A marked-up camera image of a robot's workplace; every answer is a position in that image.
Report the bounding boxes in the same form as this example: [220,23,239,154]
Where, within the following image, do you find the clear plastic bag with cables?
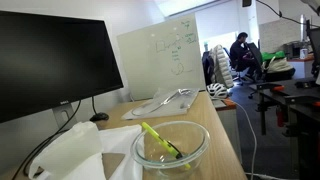
[122,88,199,120]

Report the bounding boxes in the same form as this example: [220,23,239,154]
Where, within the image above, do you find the black computer mouse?
[90,112,109,122]

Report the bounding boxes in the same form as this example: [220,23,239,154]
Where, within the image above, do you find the black Dell computer monitor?
[0,11,123,123]

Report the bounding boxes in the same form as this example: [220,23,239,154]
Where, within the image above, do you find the seated person in dark clothes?
[229,32,257,80]

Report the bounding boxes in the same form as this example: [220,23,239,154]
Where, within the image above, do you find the white whiteboard panel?
[117,14,205,100]

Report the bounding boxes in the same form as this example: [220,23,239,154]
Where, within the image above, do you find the white bicycle helmet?
[207,83,228,99]

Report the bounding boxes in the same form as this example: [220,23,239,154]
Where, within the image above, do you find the yellow green marker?
[141,122,183,165]

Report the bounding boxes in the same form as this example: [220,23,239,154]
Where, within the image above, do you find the white cloth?
[28,122,143,180]

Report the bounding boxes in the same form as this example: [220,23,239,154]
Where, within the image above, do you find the orange cabinet top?
[212,99,236,111]

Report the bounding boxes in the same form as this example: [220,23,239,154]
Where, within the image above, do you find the clear glass bowl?
[131,121,210,180]

